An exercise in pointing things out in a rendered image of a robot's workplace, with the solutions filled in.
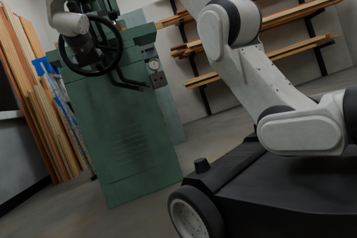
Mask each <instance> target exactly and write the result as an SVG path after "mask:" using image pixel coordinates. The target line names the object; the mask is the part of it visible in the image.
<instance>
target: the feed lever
mask: <svg viewBox="0 0 357 238"><path fill-rule="evenodd" d="M107 2H108V5H109V8H110V11H108V14H109V17H110V19H111V20H115V21H116V19H118V17H117V14H116V11H115V10H112V7H111V4H110V2H109V0H107Z"/></svg>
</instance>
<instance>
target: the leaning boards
mask: <svg viewBox="0 0 357 238"><path fill-rule="evenodd" d="M0 3H1V5H2V6H0V59H1V61H2V64H3V66H4V69H5V71H6V74H7V76H8V78H9V81H10V83H11V85H12V88H13V90H14V92H15V95H16V97H17V99H18V102H19V104H20V106H21V109H22V111H23V113H24V116H25V118H26V120H27V122H28V125H29V128H30V130H31V132H32V135H33V137H34V139H35V142H36V144H37V146H38V149H39V151H40V153H41V156H42V158H43V160H44V163H45V165H46V167H47V170H48V172H49V174H50V177H51V179H52V181H53V183H54V186H56V185H57V184H59V183H62V182H67V181H68V180H70V179H73V178H76V177H78V176H79V172H80V171H81V169H83V171H84V170H86V169H87V166H86V164H85V162H84V160H83V158H82V156H81V154H80V151H79V149H78V147H77V145H76V143H75V141H74V139H73V137H72V134H71V132H70V130H69V128H68V126H67V123H66V121H65V119H64V117H63V115H62V113H61V111H60V109H59V106H58V104H57V102H56V101H55V100H54V96H53V94H52V92H51V90H50V87H49V85H48V83H47V81H46V79H45V77H44V75H42V76H38V74H37V71H36V69H35V66H34V65H33V64H32V62H31V61H32V60H35V59H38V58H41V57H44V56H46V55H45V53H44V51H43V48H42V46H41V44H40V41H39V39H38V37H37V34H36V32H35V30H34V27H33V25H32V23H31V22H30V21H28V20H27V19H25V18H23V17H21V16H20V17H18V16H17V14H15V13H13V12H12V10H11V8H10V5H9V4H7V3H6V2H4V1H0Z"/></svg>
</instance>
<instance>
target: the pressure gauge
mask: <svg viewBox="0 0 357 238"><path fill-rule="evenodd" d="M148 66H149V68H150V69H151V70H152V71H155V74H158V71H157V70H158V69H159V67H160V62H159V60H158V59H156V58H152V59H151V60H150V61H149V62H148Z"/></svg>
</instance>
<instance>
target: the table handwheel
mask: <svg viewBox="0 0 357 238"><path fill-rule="evenodd" d="M85 15H86V16H87V17H88V19H89V21H97V22H100V23H102V24H104V25H106V26H107V27H109V28H110V29H111V31H112V32H113V34H114V35H115V38H116V41H117V48H116V47H108V46H102V45H98V43H97V42H96V41H95V40H94V39H92V38H91V40H92V42H93V44H94V46H95V48H98V49H106V50H112V51H116V55H115V57H114V59H113V60H112V62H111V63H110V64H109V65H108V66H106V67H105V68H103V69H102V70H96V71H87V70H83V69H81V68H78V67H76V66H74V64H73V63H72V62H71V61H70V60H69V58H68V56H67V54H66V51H65V41H64V39H63V35H62V34H59V38H58V51H59V55H60V57H61V59H62V61H63V62H64V64H65V65H66V66H67V67H68V68H69V69H70V70H72V71H73V72H75V73H77V74H79V75H82V76H85V77H98V76H101V75H104V74H106V73H108V72H110V71H111V70H112V69H114V68H115V67H116V66H117V64H118V63H119V61H120V59H121V57H122V54H123V40H122V36H121V34H120V32H119V30H118V29H117V27H116V26H115V25H114V24H113V23H111V22H110V21H109V20H108V19H106V18H104V17H102V16H98V15H93V14H85Z"/></svg>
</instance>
